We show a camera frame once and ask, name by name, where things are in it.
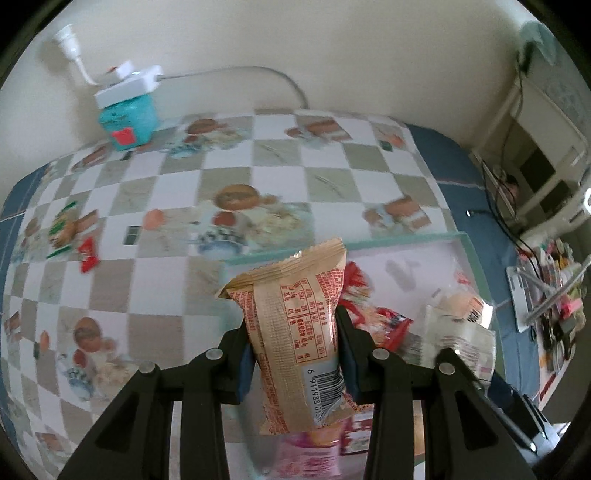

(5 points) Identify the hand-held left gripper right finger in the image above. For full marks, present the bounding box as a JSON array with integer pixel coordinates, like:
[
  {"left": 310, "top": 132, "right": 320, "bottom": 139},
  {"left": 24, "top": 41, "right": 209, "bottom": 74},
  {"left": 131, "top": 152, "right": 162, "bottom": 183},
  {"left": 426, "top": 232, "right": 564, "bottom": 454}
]
[{"left": 335, "top": 305, "right": 536, "bottom": 480}]

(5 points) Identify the clear wrapped pastry packet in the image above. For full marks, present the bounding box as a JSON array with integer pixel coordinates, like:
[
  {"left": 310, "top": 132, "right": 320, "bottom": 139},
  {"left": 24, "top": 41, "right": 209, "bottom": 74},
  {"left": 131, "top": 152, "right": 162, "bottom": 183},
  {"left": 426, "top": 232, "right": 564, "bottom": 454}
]
[{"left": 409, "top": 305, "right": 497, "bottom": 377}]

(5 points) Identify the white rack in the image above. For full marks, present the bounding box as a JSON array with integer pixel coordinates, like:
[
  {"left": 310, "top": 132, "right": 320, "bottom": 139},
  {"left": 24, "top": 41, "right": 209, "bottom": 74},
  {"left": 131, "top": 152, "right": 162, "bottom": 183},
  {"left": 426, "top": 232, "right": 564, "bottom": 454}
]
[{"left": 471, "top": 76, "right": 591, "bottom": 232}]

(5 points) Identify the black cable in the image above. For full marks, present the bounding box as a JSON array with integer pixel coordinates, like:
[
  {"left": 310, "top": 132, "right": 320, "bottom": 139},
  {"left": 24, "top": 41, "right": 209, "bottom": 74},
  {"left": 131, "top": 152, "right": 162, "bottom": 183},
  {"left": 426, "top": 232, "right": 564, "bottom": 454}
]
[{"left": 465, "top": 161, "right": 536, "bottom": 250}]

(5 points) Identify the beige orange cake packet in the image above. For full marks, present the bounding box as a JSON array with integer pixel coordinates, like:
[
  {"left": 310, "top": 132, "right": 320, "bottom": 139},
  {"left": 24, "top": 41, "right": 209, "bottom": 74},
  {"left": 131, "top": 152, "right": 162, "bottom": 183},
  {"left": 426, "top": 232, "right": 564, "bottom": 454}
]
[{"left": 218, "top": 237, "right": 365, "bottom": 435}]

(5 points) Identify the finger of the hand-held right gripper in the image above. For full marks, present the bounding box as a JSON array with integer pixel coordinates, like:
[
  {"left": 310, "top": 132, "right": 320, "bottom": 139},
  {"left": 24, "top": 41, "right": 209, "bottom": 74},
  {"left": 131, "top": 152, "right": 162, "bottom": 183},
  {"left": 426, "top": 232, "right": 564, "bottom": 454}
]
[{"left": 487, "top": 371, "right": 557, "bottom": 457}]

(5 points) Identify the small red candy packet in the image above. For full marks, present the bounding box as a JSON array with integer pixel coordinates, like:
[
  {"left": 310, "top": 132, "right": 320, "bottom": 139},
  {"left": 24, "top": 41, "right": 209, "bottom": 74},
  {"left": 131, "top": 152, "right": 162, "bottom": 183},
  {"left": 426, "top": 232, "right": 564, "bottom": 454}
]
[{"left": 78, "top": 235, "right": 101, "bottom": 273}]

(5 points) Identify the pile of small colourful items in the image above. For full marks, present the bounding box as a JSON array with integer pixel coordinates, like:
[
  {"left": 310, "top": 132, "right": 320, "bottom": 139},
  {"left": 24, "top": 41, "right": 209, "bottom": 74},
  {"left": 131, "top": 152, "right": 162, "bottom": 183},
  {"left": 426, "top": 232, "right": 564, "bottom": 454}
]
[{"left": 505, "top": 237, "right": 591, "bottom": 370}]

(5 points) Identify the pale green fan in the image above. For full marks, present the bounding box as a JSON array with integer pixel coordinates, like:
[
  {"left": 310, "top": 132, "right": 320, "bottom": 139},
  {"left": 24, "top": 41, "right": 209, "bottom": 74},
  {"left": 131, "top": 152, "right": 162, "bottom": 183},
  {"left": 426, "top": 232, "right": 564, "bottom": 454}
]
[{"left": 517, "top": 21, "right": 559, "bottom": 70}]

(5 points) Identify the white power strip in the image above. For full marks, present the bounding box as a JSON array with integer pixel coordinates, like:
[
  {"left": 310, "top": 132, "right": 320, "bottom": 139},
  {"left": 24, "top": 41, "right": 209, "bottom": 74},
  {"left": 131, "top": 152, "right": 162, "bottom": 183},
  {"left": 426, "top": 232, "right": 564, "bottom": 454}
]
[{"left": 93, "top": 61, "right": 164, "bottom": 109}]

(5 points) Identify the teal rimmed white box tray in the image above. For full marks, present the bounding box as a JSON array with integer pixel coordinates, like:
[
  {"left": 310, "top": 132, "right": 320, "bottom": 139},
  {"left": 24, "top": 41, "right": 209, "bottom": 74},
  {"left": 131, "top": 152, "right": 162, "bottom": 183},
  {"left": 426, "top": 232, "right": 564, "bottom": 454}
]
[{"left": 224, "top": 231, "right": 499, "bottom": 480}]

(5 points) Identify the clear plastic pastry packet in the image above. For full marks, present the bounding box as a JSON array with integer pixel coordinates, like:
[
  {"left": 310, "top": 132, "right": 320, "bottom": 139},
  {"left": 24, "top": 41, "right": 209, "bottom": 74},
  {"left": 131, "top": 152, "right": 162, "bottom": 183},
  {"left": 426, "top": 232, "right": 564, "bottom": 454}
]
[{"left": 434, "top": 288, "right": 492, "bottom": 330}]

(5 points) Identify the green striped cookie packet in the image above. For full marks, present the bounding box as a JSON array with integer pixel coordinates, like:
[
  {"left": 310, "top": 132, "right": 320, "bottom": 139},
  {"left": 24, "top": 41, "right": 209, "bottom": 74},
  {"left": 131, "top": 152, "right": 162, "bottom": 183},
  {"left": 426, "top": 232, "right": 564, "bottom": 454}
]
[{"left": 46, "top": 200, "right": 100, "bottom": 259}]

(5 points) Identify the red peanut snack packet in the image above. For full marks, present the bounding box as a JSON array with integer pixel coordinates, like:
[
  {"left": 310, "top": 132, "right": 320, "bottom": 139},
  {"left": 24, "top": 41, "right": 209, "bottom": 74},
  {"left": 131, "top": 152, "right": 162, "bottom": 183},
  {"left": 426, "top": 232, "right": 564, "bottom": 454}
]
[{"left": 342, "top": 261, "right": 384, "bottom": 333}]

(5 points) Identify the teal cube box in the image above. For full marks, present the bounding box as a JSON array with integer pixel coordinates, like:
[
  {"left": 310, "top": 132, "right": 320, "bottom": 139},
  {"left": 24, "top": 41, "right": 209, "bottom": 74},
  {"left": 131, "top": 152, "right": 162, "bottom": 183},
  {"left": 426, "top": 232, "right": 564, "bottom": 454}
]
[{"left": 98, "top": 95, "right": 160, "bottom": 152}]

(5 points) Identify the white power cable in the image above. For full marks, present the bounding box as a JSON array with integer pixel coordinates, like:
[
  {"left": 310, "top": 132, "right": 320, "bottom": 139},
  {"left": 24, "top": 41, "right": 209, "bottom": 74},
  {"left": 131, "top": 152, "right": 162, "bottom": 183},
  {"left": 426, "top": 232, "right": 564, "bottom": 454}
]
[{"left": 159, "top": 67, "right": 309, "bottom": 109}]

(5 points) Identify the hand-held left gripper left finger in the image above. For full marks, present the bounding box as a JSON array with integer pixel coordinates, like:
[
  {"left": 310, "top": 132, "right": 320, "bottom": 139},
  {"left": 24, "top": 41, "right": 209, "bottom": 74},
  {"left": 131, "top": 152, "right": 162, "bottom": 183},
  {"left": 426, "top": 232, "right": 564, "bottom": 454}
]
[{"left": 58, "top": 323, "right": 254, "bottom": 480}]

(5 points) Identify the checkered printed tablecloth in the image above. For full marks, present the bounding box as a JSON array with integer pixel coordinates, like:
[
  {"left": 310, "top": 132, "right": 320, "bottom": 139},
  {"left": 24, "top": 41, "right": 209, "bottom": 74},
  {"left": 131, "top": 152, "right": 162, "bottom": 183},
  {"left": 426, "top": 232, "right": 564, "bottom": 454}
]
[{"left": 0, "top": 108, "right": 555, "bottom": 480}]

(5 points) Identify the pink snack packet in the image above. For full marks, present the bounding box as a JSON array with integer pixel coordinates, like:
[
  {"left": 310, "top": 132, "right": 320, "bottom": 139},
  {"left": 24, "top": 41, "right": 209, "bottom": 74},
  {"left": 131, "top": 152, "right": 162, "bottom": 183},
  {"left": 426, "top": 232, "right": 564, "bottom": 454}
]
[{"left": 272, "top": 415, "right": 370, "bottom": 480}]

